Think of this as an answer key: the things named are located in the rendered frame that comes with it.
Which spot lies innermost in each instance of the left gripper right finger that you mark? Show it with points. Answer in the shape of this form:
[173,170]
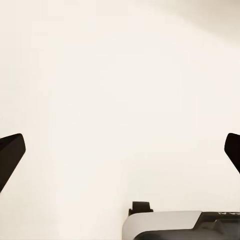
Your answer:
[232,149]

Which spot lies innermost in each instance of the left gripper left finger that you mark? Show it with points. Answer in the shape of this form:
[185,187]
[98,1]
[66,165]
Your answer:
[12,149]

